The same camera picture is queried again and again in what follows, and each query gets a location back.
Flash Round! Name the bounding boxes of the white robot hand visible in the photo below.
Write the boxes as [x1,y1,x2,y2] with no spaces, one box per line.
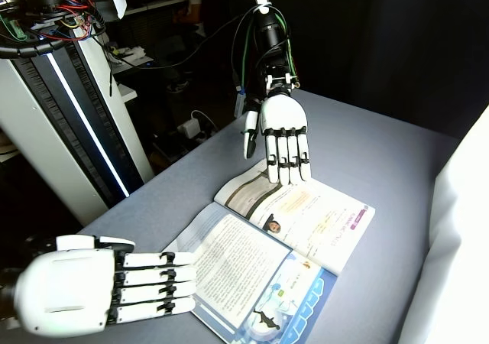
[13,235,199,339]
[241,94,313,187]

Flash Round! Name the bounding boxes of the illustrated book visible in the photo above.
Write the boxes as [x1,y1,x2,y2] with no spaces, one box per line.
[162,158,376,344]

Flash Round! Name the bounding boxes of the grey table cloth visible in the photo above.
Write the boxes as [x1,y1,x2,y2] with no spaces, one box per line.
[76,87,461,344]

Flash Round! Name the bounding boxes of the white power adapter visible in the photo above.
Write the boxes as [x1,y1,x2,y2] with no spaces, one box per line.
[177,118,202,138]

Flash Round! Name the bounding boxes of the person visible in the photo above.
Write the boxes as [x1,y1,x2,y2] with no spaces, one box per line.
[185,0,207,39]

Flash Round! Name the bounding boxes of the black backdrop curtain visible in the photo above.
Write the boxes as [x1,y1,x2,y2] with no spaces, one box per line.
[267,0,489,135]

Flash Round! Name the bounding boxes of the white side table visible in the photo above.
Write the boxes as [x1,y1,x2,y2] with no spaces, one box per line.
[114,82,139,103]

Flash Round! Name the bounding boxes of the white robot body column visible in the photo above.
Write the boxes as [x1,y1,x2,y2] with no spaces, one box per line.
[0,34,156,226]

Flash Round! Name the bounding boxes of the white crumpled cloth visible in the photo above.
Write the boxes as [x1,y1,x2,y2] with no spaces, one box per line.
[114,45,148,60]

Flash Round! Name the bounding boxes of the white fabric screen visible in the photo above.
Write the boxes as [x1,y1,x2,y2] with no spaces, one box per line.
[397,105,489,344]

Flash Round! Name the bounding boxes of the black corrugated cable conduit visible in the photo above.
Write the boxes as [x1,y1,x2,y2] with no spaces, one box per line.
[0,3,108,60]

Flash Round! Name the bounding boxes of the electronics with coloured wires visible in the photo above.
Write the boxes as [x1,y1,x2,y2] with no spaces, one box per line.
[0,0,108,43]

